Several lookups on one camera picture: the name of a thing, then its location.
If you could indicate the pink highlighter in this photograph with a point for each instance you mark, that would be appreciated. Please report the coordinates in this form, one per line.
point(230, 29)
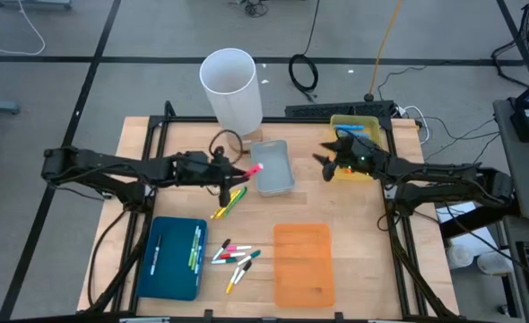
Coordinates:
point(256, 169)

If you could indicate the yellow highlighter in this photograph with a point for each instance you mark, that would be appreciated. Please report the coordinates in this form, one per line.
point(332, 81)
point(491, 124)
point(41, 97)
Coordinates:
point(219, 212)
point(229, 203)

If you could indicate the blue highlighter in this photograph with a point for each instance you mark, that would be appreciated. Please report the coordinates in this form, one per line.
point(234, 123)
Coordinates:
point(358, 133)
point(349, 127)

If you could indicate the white round container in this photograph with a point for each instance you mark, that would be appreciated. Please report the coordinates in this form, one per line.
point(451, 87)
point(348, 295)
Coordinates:
point(493, 264)
point(459, 255)

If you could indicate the white marker red cap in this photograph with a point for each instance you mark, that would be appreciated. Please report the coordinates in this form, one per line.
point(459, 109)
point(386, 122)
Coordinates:
point(233, 255)

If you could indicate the black power strip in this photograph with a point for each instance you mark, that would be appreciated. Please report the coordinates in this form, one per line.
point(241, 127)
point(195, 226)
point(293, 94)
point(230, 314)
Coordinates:
point(327, 110)

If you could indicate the grey plastic bin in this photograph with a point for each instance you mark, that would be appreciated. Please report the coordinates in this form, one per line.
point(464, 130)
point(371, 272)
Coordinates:
point(271, 175)

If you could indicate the yellow plastic bin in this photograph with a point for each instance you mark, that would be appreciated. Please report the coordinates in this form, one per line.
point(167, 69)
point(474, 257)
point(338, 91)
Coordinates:
point(374, 128)

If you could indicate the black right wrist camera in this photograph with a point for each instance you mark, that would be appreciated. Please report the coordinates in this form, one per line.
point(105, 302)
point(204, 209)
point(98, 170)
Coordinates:
point(365, 154)

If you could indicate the grey cart base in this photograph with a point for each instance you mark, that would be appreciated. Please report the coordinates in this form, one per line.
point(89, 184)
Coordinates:
point(31, 3)

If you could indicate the white marker yellow cap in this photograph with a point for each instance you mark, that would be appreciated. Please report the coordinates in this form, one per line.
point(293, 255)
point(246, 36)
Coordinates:
point(232, 281)

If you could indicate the white marker teal cap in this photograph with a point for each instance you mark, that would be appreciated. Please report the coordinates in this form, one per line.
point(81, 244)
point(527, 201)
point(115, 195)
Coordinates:
point(248, 258)

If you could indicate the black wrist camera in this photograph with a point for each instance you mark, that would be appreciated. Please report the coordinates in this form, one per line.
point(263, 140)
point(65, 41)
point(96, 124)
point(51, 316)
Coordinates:
point(193, 163)
point(365, 154)

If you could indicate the blue plastic tray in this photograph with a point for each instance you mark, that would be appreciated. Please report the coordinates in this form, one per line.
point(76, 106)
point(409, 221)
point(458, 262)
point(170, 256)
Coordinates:
point(170, 269)

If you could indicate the white SKK marker black cap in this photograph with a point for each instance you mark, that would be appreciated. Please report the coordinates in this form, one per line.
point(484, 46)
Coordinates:
point(242, 273)

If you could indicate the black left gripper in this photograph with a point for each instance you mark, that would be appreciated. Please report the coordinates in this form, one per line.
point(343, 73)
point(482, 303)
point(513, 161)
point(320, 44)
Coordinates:
point(223, 188)

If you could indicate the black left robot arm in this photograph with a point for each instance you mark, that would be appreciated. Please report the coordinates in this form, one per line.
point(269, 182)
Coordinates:
point(89, 161)

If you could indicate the white marker green cap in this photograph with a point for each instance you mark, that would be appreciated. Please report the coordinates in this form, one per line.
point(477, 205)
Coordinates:
point(224, 261)

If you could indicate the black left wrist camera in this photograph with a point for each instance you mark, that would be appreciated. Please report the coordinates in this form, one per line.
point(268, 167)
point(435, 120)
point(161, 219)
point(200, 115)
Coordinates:
point(193, 163)

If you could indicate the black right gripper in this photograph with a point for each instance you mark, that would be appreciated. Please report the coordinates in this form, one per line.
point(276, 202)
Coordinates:
point(341, 154)

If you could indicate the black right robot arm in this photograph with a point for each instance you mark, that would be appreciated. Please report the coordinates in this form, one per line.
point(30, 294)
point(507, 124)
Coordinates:
point(426, 172)

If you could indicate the green highlighter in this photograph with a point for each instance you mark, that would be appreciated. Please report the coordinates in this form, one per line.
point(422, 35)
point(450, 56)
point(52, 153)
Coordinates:
point(237, 198)

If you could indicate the orange translucent plastic bin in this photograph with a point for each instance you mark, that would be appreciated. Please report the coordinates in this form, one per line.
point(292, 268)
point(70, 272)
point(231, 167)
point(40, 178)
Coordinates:
point(305, 269)

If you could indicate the white shade wooden base lamp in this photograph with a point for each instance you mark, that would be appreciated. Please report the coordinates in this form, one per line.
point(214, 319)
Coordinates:
point(233, 98)

